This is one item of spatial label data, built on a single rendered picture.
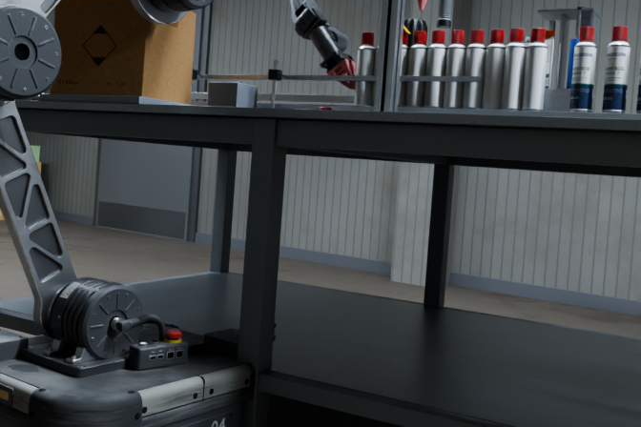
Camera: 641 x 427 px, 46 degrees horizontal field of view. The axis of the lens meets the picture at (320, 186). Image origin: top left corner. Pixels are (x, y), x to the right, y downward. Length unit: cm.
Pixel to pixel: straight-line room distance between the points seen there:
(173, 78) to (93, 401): 97
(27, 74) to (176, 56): 70
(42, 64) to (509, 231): 374
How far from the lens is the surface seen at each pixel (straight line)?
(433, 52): 203
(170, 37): 214
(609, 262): 471
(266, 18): 611
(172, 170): 660
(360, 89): 210
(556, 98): 198
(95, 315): 169
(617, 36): 193
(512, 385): 192
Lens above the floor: 71
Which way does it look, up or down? 2 degrees down
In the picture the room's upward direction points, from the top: 4 degrees clockwise
